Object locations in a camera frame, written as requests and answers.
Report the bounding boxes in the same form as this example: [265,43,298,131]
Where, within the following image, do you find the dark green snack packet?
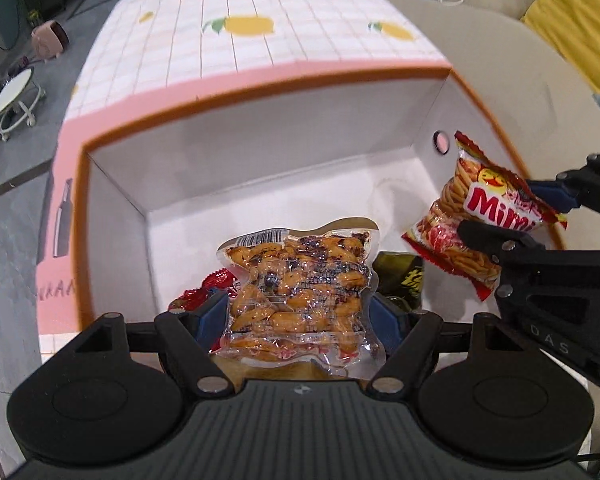
[372,251,426,312]

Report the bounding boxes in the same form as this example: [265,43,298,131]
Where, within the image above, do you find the yellow pillow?
[520,0,600,94]

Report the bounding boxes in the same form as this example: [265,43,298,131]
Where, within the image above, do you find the pink cardboard box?
[34,57,577,382]

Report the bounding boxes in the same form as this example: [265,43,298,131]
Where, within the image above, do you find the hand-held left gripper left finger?
[75,290,234,397]

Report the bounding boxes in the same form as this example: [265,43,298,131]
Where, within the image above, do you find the beige sofa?
[370,0,600,261]

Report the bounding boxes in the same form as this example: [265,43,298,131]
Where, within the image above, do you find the red striped snack packet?
[401,131,570,303]

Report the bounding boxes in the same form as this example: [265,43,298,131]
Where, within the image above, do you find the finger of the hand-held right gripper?
[526,153,600,212]
[456,219,600,302]

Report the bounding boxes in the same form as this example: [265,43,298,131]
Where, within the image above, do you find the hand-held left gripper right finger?
[369,294,520,397]

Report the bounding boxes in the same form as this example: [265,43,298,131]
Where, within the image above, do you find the red candy wrapper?
[169,268,242,312]

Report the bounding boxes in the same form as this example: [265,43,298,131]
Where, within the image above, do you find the clear vacuum pack orange snacks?
[211,217,384,379]

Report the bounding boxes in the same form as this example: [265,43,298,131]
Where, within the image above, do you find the pink small appliance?
[31,20,70,64]

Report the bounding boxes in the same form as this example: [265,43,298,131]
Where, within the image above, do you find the white round rolling stool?
[0,67,47,142]

